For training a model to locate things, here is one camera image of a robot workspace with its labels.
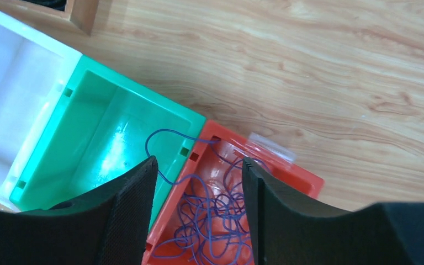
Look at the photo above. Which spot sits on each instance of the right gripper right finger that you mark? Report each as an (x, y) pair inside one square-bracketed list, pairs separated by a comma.
[(289, 227)]

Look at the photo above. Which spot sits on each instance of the wooden compartment tray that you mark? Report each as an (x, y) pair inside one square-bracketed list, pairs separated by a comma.
[(75, 16)]

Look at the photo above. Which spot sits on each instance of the white plastic bin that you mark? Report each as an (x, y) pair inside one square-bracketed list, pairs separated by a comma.
[(34, 71)]

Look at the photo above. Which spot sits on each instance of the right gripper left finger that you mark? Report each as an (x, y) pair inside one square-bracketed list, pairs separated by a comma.
[(107, 225)]

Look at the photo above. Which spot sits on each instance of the red plastic bin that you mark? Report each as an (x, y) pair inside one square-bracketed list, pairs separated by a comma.
[(204, 220)]

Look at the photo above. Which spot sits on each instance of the green plastic bin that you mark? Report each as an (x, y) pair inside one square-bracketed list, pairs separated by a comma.
[(103, 125)]

